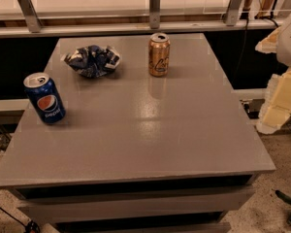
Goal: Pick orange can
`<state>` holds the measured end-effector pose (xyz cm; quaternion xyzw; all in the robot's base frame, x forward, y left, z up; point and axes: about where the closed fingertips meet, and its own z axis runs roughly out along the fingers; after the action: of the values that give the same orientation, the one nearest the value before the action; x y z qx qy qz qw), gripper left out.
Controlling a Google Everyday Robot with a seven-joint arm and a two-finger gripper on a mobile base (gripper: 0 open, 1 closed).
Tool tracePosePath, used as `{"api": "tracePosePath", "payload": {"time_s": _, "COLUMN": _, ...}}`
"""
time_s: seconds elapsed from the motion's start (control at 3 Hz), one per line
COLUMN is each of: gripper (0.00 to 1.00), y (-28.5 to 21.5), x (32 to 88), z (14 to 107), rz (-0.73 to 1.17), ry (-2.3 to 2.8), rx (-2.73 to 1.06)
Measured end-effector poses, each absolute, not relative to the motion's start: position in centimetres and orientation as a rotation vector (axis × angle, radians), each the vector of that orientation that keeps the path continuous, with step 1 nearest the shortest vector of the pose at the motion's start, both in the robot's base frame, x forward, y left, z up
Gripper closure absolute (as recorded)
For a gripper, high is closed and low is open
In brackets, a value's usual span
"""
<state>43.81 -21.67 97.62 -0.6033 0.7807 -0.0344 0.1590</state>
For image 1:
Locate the middle metal rail bracket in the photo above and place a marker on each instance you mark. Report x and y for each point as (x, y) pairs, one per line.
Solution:
(154, 14)

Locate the grey drawer cabinet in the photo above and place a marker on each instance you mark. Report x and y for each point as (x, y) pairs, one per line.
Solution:
(134, 153)

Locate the metal rail bracket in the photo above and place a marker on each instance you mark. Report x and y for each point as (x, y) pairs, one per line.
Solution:
(154, 14)
(231, 16)
(30, 16)

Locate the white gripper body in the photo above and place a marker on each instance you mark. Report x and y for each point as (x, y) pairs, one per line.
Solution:
(290, 46)

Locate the crumpled blue chip bag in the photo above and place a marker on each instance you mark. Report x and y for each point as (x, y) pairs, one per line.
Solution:
(93, 61)

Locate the blue Pepsi can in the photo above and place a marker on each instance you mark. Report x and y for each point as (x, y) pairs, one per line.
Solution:
(43, 95)

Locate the right metal rail bracket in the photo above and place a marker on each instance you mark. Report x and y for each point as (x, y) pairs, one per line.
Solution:
(231, 16)

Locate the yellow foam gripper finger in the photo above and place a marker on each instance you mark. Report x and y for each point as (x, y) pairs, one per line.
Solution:
(276, 109)
(269, 44)

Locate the left metal rail bracket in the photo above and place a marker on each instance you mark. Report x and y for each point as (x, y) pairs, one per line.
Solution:
(30, 16)

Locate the orange soda can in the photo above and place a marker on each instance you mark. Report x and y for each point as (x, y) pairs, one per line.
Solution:
(158, 54)

